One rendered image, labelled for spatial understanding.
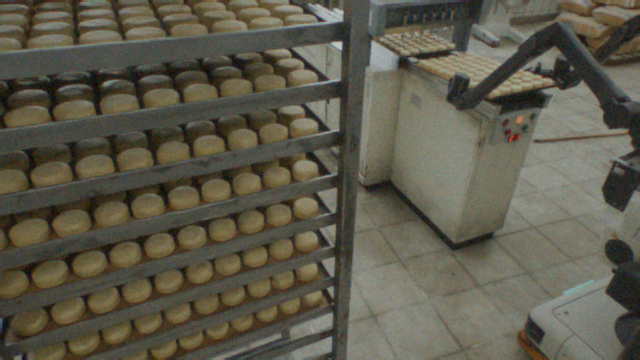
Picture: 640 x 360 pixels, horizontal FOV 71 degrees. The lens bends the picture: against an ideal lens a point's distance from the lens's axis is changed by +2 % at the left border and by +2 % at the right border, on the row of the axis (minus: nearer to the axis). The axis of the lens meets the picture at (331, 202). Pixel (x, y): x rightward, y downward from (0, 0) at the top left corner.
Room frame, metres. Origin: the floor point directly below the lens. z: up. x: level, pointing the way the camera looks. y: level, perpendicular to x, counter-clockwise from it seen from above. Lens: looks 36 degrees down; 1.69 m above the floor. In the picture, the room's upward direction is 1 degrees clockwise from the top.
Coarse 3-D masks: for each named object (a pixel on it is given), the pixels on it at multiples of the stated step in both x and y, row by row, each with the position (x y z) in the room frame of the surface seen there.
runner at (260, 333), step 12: (312, 312) 0.67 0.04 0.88; (324, 312) 0.68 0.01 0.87; (276, 324) 0.63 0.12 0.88; (288, 324) 0.64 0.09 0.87; (240, 336) 0.60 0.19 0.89; (252, 336) 0.61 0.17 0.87; (264, 336) 0.62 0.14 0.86; (204, 348) 0.57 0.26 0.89; (216, 348) 0.57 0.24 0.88; (228, 348) 0.58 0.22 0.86
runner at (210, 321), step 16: (304, 288) 0.66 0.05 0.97; (320, 288) 0.68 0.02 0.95; (256, 304) 0.61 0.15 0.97; (272, 304) 0.63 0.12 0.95; (208, 320) 0.57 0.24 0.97; (224, 320) 0.58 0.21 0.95; (160, 336) 0.53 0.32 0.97; (176, 336) 0.54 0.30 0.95; (112, 352) 0.50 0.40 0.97; (128, 352) 0.51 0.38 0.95
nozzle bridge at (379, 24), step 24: (384, 0) 2.46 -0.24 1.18; (408, 0) 2.47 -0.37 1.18; (432, 0) 2.50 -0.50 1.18; (456, 0) 2.57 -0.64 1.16; (480, 0) 2.68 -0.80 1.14; (384, 24) 2.38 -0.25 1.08; (408, 24) 2.54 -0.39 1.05; (432, 24) 2.56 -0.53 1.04; (456, 24) 2.63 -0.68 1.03; (480, 24) 2.66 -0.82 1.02
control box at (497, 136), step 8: (512, 112) 1.89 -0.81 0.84; (520, 112) 1.89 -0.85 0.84; (528, 112) 1.89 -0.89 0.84; (536, 112) 1.91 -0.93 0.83; (496, 120) 1.83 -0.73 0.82; (504, 120) 1.83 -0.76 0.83; (512, 120) 1.85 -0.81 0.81; (528, 120) 1.90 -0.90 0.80; (496, 128) 1.82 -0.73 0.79; (504, 128) 1.84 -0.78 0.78; (512, 128) 1.86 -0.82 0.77; (520, 128) 1.88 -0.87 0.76; (528, 128) 1.91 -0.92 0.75; (496, 136) 1.82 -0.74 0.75; (504, 136) 1.85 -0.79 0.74; (520, 136) 1.89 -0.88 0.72; (528, 136) 1.91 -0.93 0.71; (496, 144) 1.83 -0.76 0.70
